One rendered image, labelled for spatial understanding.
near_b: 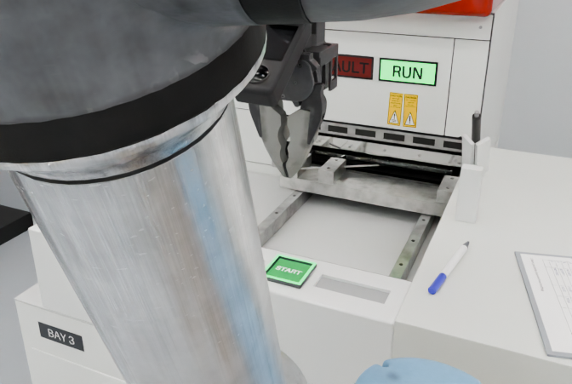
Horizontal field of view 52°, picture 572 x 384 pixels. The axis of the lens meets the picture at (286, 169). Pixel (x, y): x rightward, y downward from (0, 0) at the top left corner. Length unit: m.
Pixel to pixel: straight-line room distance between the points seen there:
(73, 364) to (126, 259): 0.83
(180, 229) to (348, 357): 0.55
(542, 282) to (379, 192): 0.48
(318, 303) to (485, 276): 0.22
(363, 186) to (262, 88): 0.66
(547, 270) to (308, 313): 0.31
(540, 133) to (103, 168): 2.65
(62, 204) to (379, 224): 1.02
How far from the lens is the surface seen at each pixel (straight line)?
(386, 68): 1.23
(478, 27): 1.19
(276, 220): 1.14
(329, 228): 1.17
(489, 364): 0.69
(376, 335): 0.71
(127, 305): 0.24
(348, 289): 0.75
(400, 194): 1.19
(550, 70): 2.71
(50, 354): 1.07
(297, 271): 0.76
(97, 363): 1.00
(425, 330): 0.68
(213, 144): 0.20
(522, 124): 2.77
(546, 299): 0.77
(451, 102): 1.22
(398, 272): 0.99
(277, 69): 0.59
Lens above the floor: 1.37
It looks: 22 degrees down
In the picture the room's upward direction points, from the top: straight up
